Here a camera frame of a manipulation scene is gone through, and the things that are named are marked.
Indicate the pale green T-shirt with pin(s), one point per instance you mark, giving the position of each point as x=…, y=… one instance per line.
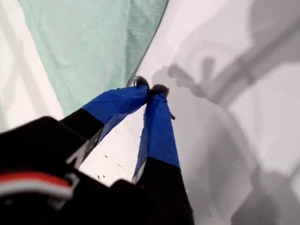
x=82, y=47

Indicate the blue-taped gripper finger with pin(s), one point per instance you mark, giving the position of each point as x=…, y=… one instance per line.
x=159, y=140
x=112, y=103

